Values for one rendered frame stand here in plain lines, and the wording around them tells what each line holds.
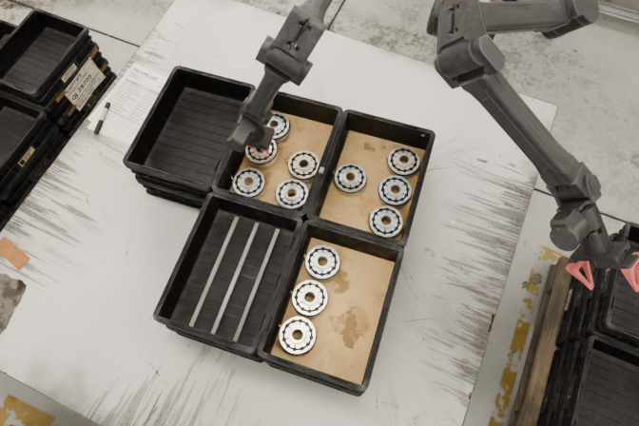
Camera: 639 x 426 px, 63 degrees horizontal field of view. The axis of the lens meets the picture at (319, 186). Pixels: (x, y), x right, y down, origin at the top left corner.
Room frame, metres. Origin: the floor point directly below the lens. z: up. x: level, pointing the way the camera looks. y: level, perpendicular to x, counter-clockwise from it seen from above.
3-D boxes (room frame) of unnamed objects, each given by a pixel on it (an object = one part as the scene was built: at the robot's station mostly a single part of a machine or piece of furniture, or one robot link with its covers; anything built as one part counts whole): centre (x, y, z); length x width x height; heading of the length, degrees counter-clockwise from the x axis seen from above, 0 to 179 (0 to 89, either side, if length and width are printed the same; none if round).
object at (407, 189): (0.68, -0.23, 0.86); 0.10 x 0.10 x 0.01
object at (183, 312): (0.44, 0.26, 0.87); 0.40 x 0.30 x 0.11; 159
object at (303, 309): (0.36, 0.05, 0.86); 0.10 x 0.10 x 0.01
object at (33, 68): (1.57, 1.20, 0.37); 0.40 x 0.30 x 0.45; 153
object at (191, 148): (0.92, 0.40, 0.87); 0.40 x 0.30 x 0.11; 159
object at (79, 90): (1.52, 1.05, 0.41); 0.31 x 0.02 x 0.16; 153
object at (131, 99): (1.18, 0.69, 0.70); 0.33 x 0.23 x 0.01; 153
